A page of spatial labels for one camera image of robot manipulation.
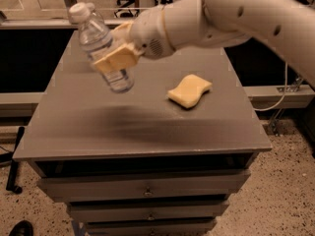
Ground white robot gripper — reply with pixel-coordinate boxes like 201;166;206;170
93;7;175;73

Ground blue label plastic water bottle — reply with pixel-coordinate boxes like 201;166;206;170
69;2;134;93

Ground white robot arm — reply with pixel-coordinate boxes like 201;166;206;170
94;0;315;87

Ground black office chair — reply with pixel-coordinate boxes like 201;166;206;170
114;0;139;18

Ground yellow sponge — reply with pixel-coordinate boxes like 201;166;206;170
167;74;213;109

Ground grey drawer cabinet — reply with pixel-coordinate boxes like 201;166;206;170
15;37;271;236

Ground black bar on floor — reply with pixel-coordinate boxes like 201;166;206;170
6;127;25;195

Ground black shoe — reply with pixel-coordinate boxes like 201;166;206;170
9;220;33;236

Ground metal window rail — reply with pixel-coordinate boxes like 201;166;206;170
0;0;315;30

